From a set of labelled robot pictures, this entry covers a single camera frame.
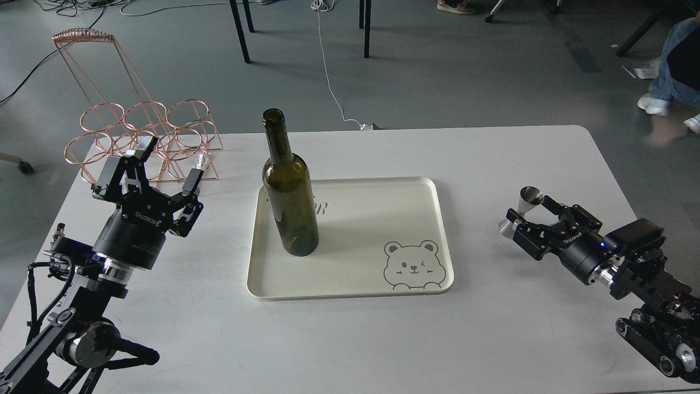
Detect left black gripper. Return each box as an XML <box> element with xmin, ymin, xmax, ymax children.
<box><xmin>91</xmin><ymin>136</ymin><xmax>203</xmax><ymax>269</ymax></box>

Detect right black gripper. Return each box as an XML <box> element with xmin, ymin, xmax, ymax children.
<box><xmin>506</xmin><ymin>195</ymin><xmax>619</xmax><ymax>285</ymax></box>

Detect steel jigger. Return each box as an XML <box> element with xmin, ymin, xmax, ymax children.
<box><xmin>498</xmin><ymin>186</ymin><xmax>544</xmax><ymax>239</ymax></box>

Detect dark green wine bottle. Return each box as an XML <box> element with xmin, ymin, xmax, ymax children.
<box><xmin>262</xmin><ymin>109</ymin><xmax>319</xmax><ymax>257</ymax></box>

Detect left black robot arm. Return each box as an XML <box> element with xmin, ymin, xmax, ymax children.
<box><xmin>2</xmin><ymin>137</ymin><xmax>208</xmax><ymax>393</ymax></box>

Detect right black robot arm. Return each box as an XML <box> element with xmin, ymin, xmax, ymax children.
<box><xmin>498</xmin><ymin>187</ymin><xmax>699</xmax><ymax>384</ymax></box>

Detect chair caster wheel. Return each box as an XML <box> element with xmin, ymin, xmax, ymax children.
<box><xmin>0</xmin><ymin>152</ymin><xmax>34</xmax><ymax>175</ymax></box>

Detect black table legs left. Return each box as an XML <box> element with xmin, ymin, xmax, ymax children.
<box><xmin>229</xmin><ymin>1</ymin><xmax>255</xmax><ymax>64</ymax></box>

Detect black table legs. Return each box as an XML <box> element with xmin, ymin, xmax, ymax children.
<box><xmin>358</xmin><ymin>0</ymin><xmax>372</xmax><ymax>59</ymax></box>
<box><xmin>229</xmin><ymin>1</ymin><xmax>255</xmax><ymax>64</ymax></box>

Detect cream bear tray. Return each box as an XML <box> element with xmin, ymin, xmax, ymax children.
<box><xmin>247</xmin><ymin>176</ymin><xmax>453</xmax><ymax>300</ymax></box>

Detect seated person in jeans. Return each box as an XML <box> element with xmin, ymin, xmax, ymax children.
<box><xmin>637</xmin><ymin>13</ymin><xmax>699</xmax><ymax>115</ymax></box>

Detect standing person feet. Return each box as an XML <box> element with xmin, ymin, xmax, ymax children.
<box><xmin>436</xmin><ymin>1</ymin><xmax>477</xmax><ymax>15</ymax></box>

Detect black chair leg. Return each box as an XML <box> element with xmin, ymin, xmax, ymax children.
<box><xmin>615</xmin><ymin>3</ymin><xmax>668</xmax><ymax>57</ymax></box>

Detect black table legs right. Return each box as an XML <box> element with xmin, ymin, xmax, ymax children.
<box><xmin>358</xmin><ymin>0</ymin><xmax>372</xmax><ymax>59</ymax></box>

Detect copper wire wine rack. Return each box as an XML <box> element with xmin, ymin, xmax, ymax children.
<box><xmin>52</xmin><ymin>28</ymin><xmax>224</xmax><ymax>185</ymax></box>

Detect white cable on floor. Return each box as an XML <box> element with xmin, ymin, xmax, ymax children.
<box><xmin>311</xmin><ymin>0</ymin><xmax>374</xmax><ymax>131</ymax></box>

